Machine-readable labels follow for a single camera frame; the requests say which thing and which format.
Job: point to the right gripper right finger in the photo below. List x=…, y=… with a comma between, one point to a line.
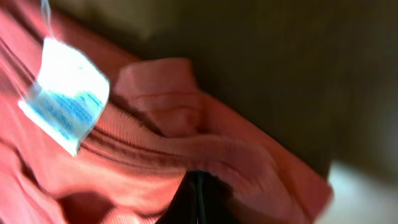
x=212, y=197

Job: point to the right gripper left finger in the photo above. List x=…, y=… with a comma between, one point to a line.
x=183, y=207

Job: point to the orange-red t-shirt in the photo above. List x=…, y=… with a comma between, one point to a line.
x=92, y=134

